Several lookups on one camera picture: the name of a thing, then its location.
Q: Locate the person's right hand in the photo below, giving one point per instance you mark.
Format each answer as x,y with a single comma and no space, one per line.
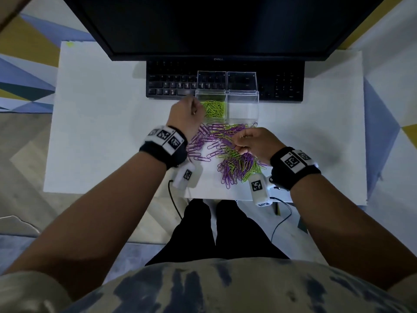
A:
260,145

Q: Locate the person's left hand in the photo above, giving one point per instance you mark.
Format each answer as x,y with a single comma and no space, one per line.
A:
185,115

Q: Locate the heap of green paper clips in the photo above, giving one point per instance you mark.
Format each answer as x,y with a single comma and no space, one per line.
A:
213,109

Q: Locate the pile of mixed paper clips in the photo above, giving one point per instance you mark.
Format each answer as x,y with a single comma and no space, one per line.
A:
234,167

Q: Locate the person's right forearm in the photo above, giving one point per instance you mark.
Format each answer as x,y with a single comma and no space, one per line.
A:
345,231

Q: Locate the person's left forearm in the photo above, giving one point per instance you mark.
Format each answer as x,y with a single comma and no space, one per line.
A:
97,221

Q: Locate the person's black trousers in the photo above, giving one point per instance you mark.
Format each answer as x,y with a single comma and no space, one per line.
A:
224,237

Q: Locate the person's tie-dye shirt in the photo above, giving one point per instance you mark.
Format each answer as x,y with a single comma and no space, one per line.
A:
211,290

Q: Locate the black keyboard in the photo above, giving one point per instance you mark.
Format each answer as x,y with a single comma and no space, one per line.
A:
166,84

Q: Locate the black left wristband with markers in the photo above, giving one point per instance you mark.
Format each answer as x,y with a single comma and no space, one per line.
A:
163,154

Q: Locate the black wristband with markers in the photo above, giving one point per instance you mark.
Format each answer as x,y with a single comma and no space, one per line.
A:
293,179
163,154

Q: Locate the black right wristband with markers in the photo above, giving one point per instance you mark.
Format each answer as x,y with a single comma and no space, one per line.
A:
293,179

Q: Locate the black computer monitor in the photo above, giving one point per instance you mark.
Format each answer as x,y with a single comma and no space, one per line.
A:
211,22

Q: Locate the brown wooden board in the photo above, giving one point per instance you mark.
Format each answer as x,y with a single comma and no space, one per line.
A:
11,8

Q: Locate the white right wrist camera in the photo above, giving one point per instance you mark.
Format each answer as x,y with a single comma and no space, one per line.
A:
259,192

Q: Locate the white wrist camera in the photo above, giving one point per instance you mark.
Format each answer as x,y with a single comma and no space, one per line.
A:
187,176
259,192

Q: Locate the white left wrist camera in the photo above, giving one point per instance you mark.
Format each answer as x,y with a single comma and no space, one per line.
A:
187,176

